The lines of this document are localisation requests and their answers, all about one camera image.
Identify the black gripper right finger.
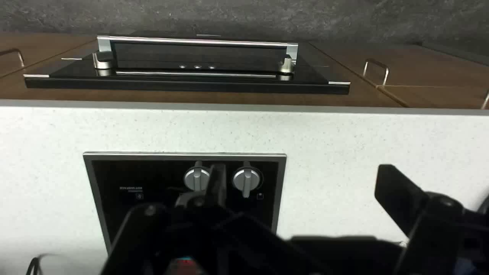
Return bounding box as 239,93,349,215
375,163,489,275

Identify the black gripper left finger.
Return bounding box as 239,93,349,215
105,162,308,275

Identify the silver cooktop knob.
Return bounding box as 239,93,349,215
233,162,265,198
182,160,213,192

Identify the wooden cabinet with handles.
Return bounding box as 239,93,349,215
311,43,489,110

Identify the metal cabinet door handle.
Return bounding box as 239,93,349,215
0,47,28,70
363,58,392,87

